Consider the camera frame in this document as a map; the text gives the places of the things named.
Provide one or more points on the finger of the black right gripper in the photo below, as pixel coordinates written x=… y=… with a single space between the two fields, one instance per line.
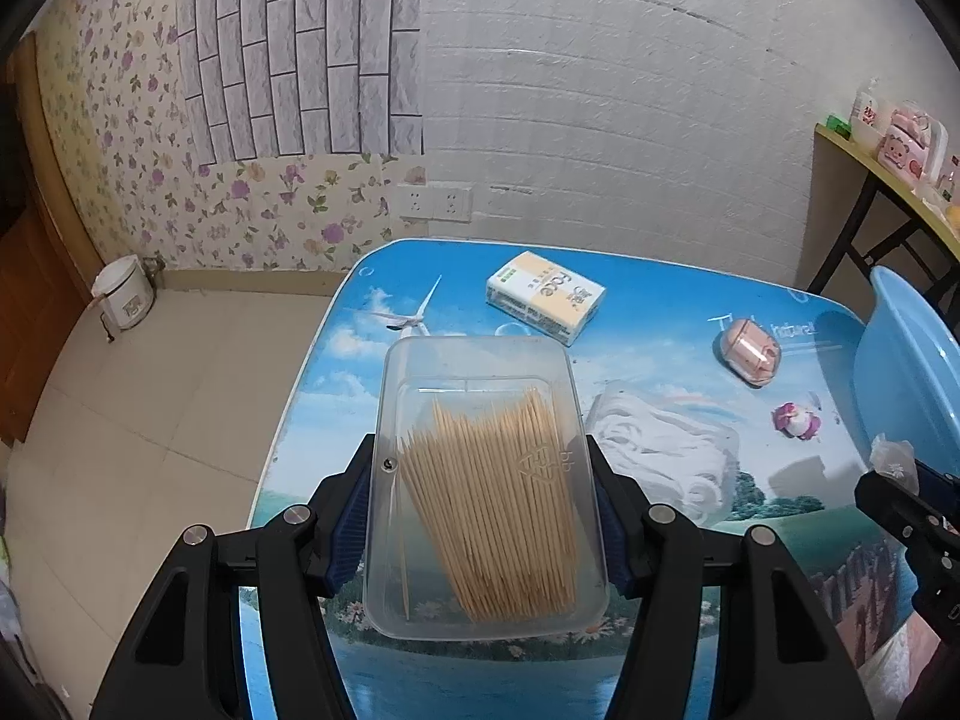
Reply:
x=888 y=504
x=939 y=493

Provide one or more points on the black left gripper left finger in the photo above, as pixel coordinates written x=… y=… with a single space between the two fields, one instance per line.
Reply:
x=181 y=654

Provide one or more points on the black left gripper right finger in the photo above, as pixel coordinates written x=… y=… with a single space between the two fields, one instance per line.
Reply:
x=778 y=654

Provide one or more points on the clear plastic wrapper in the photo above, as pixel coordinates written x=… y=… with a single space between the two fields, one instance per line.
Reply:
x=896 y=461

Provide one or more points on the small pink white toy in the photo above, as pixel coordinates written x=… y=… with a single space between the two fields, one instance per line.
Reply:
x=799 y=419

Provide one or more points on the clear toothpick box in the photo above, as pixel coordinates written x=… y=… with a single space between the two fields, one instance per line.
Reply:
x=482 y=522

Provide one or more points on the blue plastic basin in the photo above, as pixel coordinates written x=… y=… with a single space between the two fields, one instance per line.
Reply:
x=905 y=374

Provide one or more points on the pink earbud case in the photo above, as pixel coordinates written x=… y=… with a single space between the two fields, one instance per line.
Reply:
x=746 y=349

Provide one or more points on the yellow side table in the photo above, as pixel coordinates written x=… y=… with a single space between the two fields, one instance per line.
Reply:
x=859 y=216

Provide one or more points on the green small box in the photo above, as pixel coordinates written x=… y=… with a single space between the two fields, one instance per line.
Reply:
x=839 y=126

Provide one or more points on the white rice cooker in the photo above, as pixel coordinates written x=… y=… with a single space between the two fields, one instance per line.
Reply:
x=124 y=295

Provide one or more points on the white lotion bottle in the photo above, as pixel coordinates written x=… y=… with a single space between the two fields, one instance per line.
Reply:
x=869 y=118

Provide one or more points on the yellow white tissue pack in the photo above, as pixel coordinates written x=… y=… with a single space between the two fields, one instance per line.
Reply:
x=545 y=296

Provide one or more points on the white wall socket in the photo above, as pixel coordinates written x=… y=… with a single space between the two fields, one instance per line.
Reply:
x=434 y=202

